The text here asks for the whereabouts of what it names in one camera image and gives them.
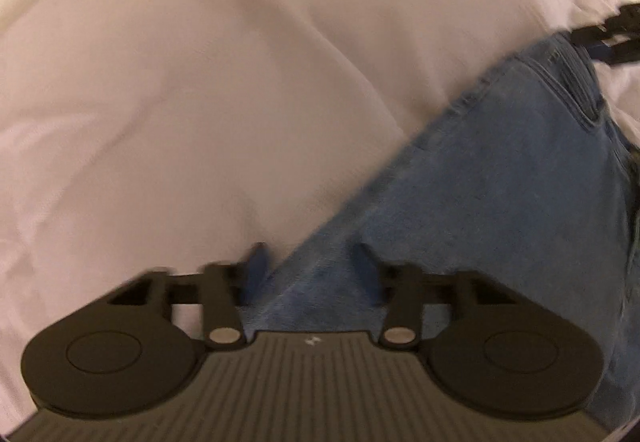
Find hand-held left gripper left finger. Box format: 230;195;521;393
107;242;273;352

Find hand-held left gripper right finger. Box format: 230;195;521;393
352;242;518;350

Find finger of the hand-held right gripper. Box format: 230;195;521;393
590;41;640;69
570;3;640;48

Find pale lilac duvet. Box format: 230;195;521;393
0;0;640;418

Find blue jeans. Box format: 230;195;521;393
235;32;640;428

